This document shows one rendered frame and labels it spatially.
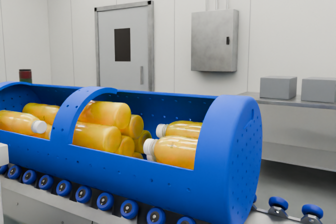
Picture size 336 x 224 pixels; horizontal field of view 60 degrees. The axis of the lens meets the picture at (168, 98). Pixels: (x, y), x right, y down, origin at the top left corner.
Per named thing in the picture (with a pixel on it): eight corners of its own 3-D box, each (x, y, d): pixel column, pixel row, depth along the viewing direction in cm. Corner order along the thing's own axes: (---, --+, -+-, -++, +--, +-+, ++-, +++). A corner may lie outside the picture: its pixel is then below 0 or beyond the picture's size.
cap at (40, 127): (29, 129, 88) (33, 130, 87) (35, 118, 90) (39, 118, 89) (39, 134, 91) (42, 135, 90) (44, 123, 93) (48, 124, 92)
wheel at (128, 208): (138, 201, 68) (142, 203, 69) (124, 195, 70) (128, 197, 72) (130, 221, 66) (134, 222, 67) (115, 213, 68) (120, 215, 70)
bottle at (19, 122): (-12, 125, 95) (23, 132, 86) (-1, 106, 98) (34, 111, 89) (6, 133, 101) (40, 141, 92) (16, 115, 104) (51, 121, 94)
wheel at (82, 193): (91, 187, 75) (95, 189, 77) (79, 182, 78) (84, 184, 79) (82, 204, 73) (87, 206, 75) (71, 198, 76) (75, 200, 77)
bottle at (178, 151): (230, 183, 61) (155, 167, 70) (238, 152, 64) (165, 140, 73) (222, 171, 55) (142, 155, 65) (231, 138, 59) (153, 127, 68)
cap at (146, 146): (155, 158, 69) (149, 157, 70) (161, 143, 71) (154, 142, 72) (148, 151, 66) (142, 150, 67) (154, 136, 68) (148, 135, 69)
